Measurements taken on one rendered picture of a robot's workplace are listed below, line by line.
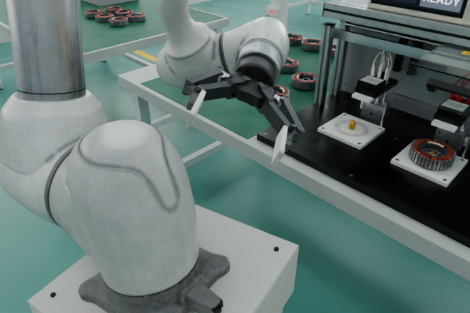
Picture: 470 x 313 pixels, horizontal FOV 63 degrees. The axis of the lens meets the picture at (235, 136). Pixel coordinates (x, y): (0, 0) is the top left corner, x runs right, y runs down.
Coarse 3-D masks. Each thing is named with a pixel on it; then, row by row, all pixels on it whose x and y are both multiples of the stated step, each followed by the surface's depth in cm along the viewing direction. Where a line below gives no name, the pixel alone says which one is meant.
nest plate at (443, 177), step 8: (400, 152) 109; (392, 160) 105; (400, 160) 105; (408, 160) 105; (456, 160) 105; (464, 160) 105; (408, 168) 103; (416, 168) 102; (424, 168) 102; (448, 168) 102; (456, 168) 102; (424, 176) 100; (432, 176) 99; (440, 176) 99; (448, 176) 99; (440, 184) 98; (448, 184) 98
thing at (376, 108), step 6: (372, 102) 126; (378, 102) 126; (366, 108) 128; (372, 108) 126; (378, 108) 125; (360, 114) 130; (366, 114) 128; (372, 114) 127; (378, 114) 125; (378, 120) 126
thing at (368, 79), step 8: (360, 80) 117; (368, 80) 117; (376, 80) 117; (384, 80) 117; (392, 80) 123; (360, 88) 118; (368, 88) 116; (376, 88) 114; (384, 88) 118; (352, 96) 118; (360, 96) 117; (368, 96) 117; (376, 96) 116; (384, 96) 124
